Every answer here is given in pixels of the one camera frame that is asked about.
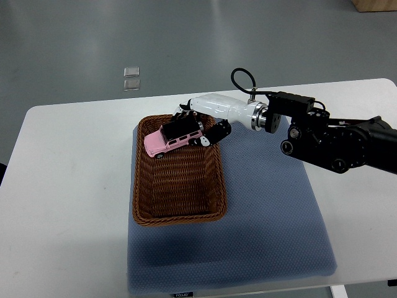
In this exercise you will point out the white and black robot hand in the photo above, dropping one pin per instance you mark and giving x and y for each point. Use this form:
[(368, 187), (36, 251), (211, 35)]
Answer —
[(228, 110)]

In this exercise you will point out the pink toy car black roof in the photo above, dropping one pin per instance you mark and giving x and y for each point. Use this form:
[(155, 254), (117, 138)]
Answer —
[(172, 135)]

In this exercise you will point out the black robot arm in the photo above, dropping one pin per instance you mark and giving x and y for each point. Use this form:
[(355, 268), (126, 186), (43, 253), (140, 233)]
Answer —
[(333, 144)]

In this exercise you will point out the brown wicker basket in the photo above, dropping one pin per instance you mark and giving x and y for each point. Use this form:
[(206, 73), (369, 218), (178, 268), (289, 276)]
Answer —
[(185, 186)]

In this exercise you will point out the upper metal floor plate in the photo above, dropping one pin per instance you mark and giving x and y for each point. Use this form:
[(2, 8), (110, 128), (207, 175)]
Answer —
[(131, 71)]

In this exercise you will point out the blue-grey padded mat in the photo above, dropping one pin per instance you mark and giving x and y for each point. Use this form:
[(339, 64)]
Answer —
[(273, 229)]

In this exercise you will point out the wooden box corner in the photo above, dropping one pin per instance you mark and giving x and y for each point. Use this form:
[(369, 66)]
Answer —
[(375, 5)]

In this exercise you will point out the white table leg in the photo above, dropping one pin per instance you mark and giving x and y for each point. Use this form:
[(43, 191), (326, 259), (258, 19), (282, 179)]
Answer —
[(338, 291)]

